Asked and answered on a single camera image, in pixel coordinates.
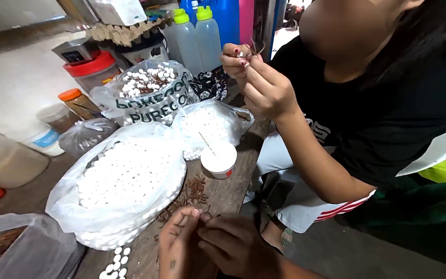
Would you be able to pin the person's right fingers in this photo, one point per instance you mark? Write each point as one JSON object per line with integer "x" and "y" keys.
{"x": 219, "y": 234}

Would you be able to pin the person's left forearm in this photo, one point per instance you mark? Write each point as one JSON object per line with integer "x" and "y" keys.
{"x": 172, "y": 273}

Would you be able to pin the jar with orange lid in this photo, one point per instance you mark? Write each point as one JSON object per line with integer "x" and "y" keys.
{"x": 78, "y": 102}

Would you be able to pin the brown stems with white tip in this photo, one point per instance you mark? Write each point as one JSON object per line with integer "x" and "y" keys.
{"x": 259, "y": 48}

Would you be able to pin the clear bucket with red lid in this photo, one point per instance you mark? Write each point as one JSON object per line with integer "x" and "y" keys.
{"x": 91, "y": 68}

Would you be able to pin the white cup with red label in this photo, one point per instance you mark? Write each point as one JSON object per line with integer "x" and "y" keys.
{"x": 218, "y": 161}

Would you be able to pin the heap of small white beads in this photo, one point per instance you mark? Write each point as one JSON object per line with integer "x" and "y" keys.
{"x": 203, "y": 123}

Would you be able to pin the thin white stick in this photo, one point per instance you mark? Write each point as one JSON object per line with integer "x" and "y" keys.
{"x": 206, "y": 143}

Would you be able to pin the open grey translucent bag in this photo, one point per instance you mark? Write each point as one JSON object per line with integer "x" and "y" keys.
{"x": 48, "y": 248}

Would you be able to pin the large clear plastic bag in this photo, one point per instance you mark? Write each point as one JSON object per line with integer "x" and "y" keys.
{"x": 66, "y": 205}

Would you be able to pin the person's left hand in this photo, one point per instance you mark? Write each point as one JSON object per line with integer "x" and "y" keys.
{"x": 176, "y": 242}

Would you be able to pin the group of white oval beads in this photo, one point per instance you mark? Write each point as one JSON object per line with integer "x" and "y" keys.
{"x": 117, "y": 265}

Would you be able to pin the white box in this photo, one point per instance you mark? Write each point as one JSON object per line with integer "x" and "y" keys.
{"x": 118, "y": 11}

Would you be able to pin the plastic bag with green lettering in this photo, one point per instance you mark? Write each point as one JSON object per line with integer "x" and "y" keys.
{"x": 151, "y": 112}

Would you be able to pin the white container with blue label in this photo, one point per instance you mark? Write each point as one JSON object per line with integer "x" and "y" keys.
{"x": 48, "y": 141}

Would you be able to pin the translucent bottle with lime cap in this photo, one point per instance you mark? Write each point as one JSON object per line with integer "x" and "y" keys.
{"x": 209, "y": 42}
{"x": 188, "y": 46}

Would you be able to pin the black floral cloth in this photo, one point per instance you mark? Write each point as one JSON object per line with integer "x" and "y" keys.
{"x": 213, "y": 83}

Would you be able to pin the person's right hand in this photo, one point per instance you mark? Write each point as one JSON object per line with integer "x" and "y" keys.
{"x": 246, "y": 244}

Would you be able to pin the dark green cloth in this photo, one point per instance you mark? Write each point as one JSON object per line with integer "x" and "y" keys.
{"x": 420, "y": 217}

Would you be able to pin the large translucent beige container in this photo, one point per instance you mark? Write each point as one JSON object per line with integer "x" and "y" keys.
{"x": 6, "y": 159}

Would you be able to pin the stack of egg cartons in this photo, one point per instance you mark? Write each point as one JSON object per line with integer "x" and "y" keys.
{"x": 126, "y": 33}

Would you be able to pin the translucent tub with brown contents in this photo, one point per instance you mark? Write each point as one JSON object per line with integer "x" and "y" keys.
{"x": 58, "y": 118}

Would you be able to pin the pile of white-tipped brown stems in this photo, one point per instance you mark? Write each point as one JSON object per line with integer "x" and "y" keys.
{"x": 145, "y": 82}

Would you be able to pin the pink plastic container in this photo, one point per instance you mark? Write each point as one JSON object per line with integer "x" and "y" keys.
{"x": 246, "y": 19}

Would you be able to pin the small clear plastic bag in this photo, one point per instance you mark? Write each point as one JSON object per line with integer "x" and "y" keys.
{"x": 232, "y": 120}

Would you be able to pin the blue plastic container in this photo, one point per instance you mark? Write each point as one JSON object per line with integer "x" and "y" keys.
{"x": 227, "y": 19}

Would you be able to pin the tied plastic bag, dark contents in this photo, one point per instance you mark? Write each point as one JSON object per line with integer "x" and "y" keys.
{"x": 87, "y": 137}

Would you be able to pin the white bucket with black lid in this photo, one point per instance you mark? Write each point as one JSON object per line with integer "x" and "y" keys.
{"x": 145, "y": 53}

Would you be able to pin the person's left thumb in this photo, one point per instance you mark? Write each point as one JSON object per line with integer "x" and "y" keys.
{"x": 191, "y": 226}

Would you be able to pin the grey digital scale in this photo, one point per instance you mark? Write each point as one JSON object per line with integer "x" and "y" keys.
{"x": 76, "y": 51}

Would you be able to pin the person's right forearm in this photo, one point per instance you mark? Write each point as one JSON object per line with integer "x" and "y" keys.
{"x": 296, "y": 271}

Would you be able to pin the pile of white round beads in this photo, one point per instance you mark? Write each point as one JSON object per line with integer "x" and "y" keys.
{"x": 126, "y": 174}

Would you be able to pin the person's left fingers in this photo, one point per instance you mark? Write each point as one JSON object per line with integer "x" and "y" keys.
{"x": 174, "y": 221}

